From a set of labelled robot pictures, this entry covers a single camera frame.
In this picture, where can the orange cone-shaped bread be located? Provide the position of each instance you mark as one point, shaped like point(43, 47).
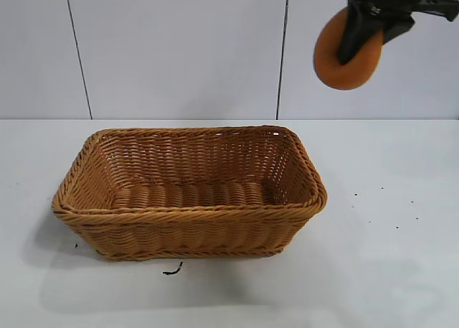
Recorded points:
point(331, 67)

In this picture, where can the brown woven wicker basket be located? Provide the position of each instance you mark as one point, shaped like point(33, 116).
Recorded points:
point(186, 227)

